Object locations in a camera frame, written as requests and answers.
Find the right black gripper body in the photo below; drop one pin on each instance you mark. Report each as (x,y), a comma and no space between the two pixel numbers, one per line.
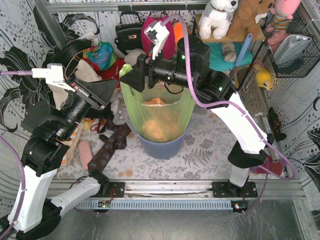
(145,72)

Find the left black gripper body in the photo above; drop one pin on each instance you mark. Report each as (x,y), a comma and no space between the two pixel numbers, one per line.
(88,94)

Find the green plastic trash bag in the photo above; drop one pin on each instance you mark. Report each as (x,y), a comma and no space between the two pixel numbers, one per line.
(180,104)

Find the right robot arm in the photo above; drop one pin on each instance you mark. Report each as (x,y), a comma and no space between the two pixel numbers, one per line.
(214,91)

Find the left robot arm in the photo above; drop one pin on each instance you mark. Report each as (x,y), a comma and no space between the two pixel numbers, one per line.
(33,215)

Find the cream canvas tote bag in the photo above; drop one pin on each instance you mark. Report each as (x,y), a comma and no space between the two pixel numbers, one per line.
(84,72)

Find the crumpled brown paper trash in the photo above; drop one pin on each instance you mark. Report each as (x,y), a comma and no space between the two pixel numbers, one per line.
(159,127)

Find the blue trash bin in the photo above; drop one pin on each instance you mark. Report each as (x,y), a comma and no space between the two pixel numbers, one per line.
(162,150)

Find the red garment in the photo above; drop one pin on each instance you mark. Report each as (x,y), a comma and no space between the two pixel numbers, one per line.
(112,73)

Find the white fluffy plush toy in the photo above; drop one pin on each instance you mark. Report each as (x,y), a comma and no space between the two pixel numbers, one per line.
(131,57)

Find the colourful scarf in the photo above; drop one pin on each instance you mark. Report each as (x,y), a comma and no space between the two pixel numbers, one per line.
(100,57)

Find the black leather handbag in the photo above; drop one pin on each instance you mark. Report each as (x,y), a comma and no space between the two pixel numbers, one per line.
(129,36)

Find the orange plush toy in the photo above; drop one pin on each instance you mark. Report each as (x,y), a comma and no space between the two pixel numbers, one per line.
(178,32)

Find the black hat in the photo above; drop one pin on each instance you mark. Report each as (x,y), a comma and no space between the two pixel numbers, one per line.
(73,48)

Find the orange white checkered towel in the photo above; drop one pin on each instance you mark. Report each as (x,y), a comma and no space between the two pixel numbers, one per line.
(72,144)

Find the dark patterned necktie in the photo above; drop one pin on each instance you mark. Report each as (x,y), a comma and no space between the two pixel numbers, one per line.
(114,138)

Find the pink fuzzy sock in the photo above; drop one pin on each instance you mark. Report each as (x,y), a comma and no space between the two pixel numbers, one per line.
(85,153)

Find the teal cloth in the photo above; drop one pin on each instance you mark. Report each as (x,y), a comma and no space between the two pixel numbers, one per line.
(217,62)

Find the white plush dog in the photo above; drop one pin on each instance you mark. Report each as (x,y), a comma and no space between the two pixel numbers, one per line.
(216,18)

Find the brown teddy bear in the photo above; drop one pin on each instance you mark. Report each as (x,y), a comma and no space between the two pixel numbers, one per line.
(247,17)

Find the yellow plush toy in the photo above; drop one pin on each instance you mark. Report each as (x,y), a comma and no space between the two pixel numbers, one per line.
(262,76)

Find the silver pouch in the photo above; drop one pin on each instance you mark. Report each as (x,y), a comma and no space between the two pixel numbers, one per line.
(291,48)

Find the pink plush toy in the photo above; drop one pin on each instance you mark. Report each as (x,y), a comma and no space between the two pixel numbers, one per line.
(282,13)

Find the colourful striped sock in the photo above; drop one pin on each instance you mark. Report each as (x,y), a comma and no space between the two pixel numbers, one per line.
(274,167)

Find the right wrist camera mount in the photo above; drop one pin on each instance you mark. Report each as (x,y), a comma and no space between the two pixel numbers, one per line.
(158,35)

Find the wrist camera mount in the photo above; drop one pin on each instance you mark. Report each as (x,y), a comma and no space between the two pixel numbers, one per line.
(158,35)
(53,75)

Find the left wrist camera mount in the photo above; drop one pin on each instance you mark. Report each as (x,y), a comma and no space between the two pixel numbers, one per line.
(53,75)

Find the metal base rail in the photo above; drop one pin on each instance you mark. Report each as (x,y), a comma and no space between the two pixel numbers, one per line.
(173,194)

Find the black wire basket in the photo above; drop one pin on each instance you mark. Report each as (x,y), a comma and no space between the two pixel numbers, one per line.
(309,58)

